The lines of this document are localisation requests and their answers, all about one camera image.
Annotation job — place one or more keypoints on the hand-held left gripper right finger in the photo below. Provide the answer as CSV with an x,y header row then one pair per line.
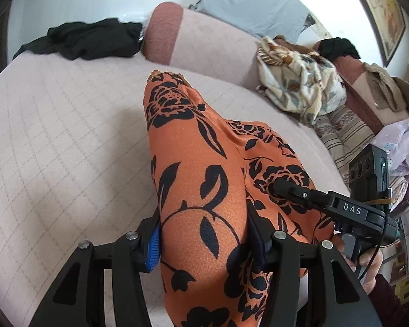
x,y
259,242

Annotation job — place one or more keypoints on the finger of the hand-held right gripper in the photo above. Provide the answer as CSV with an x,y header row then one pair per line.
x,y
300,194

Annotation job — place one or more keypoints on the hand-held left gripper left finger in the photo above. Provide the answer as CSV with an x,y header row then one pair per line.
x,y
153,248

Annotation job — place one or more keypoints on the orange black floral garment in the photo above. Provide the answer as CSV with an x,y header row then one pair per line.
x,y
197,184

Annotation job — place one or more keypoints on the person's right forearm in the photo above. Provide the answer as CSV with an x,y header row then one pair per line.
x,y
388,299

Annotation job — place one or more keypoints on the person's right hand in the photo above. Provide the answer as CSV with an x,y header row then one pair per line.
x,y
371,265

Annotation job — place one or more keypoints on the striped cushion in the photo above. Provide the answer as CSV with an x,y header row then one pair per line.
x,y
344,136

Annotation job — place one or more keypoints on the lilac cloth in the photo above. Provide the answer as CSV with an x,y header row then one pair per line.
x,y
400,143

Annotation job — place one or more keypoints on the brown cloth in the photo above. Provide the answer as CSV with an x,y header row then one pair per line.
x,y
387,85

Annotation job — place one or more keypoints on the cream floral cloth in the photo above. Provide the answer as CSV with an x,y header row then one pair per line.
x,y
300,78

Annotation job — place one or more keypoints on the pink quilted sofa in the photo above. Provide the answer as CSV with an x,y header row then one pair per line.
x,y
71,143

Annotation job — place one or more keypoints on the small black cloth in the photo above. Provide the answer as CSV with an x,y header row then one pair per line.
x,y
339,47

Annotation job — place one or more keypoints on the grey blue cloth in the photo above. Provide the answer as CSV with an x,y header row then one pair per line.
x,y
252,3

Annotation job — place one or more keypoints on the black crumpled garment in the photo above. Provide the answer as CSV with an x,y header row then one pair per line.
x,y
85,39

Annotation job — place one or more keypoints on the clear plastic bag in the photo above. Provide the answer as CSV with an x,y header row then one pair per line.
x,y
134,24

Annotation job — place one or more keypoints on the framed wall picture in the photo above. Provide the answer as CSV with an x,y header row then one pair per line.
x,y
381,10

